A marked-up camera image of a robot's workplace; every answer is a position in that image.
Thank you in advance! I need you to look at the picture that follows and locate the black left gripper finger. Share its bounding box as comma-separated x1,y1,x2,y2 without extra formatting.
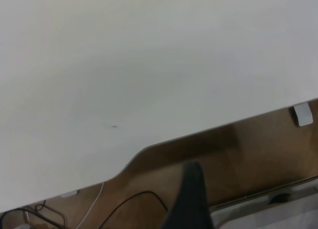
161,161,216,229

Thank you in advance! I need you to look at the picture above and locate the thin black cable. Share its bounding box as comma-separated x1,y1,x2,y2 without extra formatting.
99,190,170,229

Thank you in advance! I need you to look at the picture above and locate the thin white cable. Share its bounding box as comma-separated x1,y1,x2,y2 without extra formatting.
75,181,105,229

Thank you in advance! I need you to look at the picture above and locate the looped black cable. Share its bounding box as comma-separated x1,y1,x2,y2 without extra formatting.
0,200,67,229

